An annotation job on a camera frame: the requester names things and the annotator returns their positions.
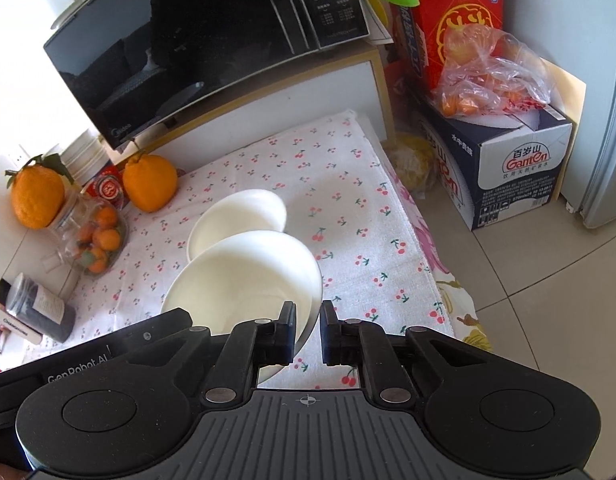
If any Ganten water carton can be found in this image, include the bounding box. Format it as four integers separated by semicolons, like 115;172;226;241
412;104;573;231

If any large cream bowl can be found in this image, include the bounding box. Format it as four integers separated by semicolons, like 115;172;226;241
161;231;323;374

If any red gift box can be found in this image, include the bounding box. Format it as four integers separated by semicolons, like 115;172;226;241
391;0;503;93

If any black microwave oven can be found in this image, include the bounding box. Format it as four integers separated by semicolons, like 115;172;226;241
44;0;369;148

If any silver refrigerator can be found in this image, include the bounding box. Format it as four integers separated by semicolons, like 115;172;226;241
504;0;616;229

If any large orange on jar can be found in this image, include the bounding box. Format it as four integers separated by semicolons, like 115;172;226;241
4;153;74;230

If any plastic bag of oranges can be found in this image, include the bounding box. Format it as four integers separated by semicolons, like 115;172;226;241
434;24;555;118

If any glass jar of kumquats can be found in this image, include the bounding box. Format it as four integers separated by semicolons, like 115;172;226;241
43;193;128;276

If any pink floral cloth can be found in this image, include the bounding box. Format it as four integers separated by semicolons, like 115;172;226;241
357;114;492;352

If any jar of dark seeds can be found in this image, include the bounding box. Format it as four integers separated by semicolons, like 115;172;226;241
0;273;76;344

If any large orange near microwave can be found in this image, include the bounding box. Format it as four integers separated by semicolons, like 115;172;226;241
122;152;178;212

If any small white speckled bowl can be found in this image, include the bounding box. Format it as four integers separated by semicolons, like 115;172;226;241
186;188;287;262

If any stack of paper cups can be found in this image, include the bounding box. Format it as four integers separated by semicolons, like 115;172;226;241
61;130;110;188

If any cherry print tablecloth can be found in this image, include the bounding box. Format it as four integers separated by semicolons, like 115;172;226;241
0;112;452;390

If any yellow bag on floor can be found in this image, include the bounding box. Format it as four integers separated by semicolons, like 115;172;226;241
384;132;437;197

